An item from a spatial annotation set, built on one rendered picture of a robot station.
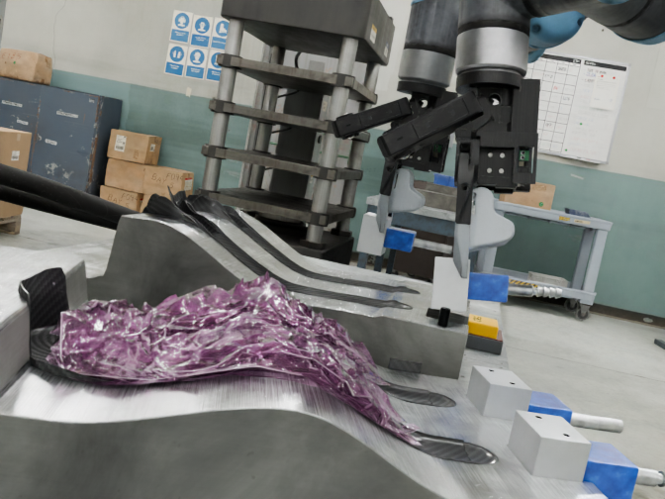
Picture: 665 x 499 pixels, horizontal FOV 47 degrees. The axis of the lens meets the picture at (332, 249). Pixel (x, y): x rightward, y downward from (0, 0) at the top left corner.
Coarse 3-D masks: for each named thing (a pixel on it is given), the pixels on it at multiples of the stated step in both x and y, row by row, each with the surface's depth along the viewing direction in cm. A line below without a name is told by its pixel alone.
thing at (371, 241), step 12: (372, 216) 109; (372, 228) 109; (396, 228) 111; (360, 240) 109; (372, 240) 109; (384, 240) 109; (396, 240) 109; (408, 240) 108; (420, 240) 110; (372, 252) 109
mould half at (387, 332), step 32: (128, 224) 80; (160, 224) 79; (224, 224) 92; (256, 224) 102; (96, 256) 93; (128, 256) 80; (160, 256) 79; (192, 256) 79; (224, 256) 80; (256, 256) 89; (288, 256) 98; (96, 288) 81; (128, 288) 80; (160, 288) 80; (192, 288) 79; (224, 288) 78; (320, 288) 87; (352, 288) 90; (416, 288) 95; (352, 320) 76; (384, 320) 76; (416, 320) 76; (384, 352) 76; (416, 352) 75; (448, 352) 75
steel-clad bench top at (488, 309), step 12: (324, 264) 160; (336, 264) 164; (384, 276) 160; (396, 276) 163; (480, 300) 153; (480, 312) 139; (492, 312) 142; (504, 348) 114; (468, 360) 102; (480, 360) 103; (492, 360) 104; (504, 360) 105; (468, 372) 95
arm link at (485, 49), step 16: (464, 32) 80; (480, 32) 78; (496, 32) 78; (512, 32) 78; (464, 48) 79; (480, 48) 78; (496, 48) 78; (512, 48) 78; (464, 64) 79; (480, 64) 78; (496, 64) 78; (512, 64) 78
